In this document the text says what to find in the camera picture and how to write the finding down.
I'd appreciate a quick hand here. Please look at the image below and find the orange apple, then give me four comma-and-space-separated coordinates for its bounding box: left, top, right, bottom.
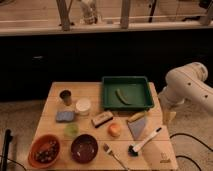
108, 123, 121, 137

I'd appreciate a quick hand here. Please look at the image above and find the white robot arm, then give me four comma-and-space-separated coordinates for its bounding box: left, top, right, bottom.
158, 62, 213, 125

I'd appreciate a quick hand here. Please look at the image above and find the white paper cup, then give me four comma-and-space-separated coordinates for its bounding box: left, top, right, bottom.
75, 98, 91, 116

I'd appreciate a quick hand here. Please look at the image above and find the dark metal cup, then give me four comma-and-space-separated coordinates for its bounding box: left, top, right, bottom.
59, 90, 72, 106

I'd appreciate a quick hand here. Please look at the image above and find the green cucumber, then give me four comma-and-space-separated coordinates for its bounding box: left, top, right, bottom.
115, 89, 131, 105

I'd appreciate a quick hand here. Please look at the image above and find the green plastic tray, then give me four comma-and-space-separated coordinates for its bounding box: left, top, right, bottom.
101, 76, 154, 111

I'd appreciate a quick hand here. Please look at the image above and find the wooden block eraser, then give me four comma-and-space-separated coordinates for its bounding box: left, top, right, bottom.
91, 111, 113, 128

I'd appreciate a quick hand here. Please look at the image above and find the blue sponge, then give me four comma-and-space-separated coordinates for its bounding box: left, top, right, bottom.
56, 111, 74, 122

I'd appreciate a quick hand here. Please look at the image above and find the metal fork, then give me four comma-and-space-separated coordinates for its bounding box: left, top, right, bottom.
103, 143, 130, 171

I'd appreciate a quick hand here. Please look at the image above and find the dark maroon bowl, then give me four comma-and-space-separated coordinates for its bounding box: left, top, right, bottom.
71, 134, 98, 164

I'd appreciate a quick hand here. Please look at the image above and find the white dish brush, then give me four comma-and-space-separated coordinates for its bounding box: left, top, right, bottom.
128, 127, 162, 157

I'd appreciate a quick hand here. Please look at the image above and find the orange bowl with food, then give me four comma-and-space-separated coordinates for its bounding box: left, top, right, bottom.
28, 134, 60, 169

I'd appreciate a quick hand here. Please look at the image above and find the black stand left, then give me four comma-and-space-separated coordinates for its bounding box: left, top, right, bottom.
0, 129, 13, 171

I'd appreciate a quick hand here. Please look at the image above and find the grey scraper wooden handle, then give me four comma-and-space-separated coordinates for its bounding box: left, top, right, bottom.
127, 111, 148, 140

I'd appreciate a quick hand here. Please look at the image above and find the black cable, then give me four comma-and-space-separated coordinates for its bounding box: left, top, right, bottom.
169, 132, 213, 171

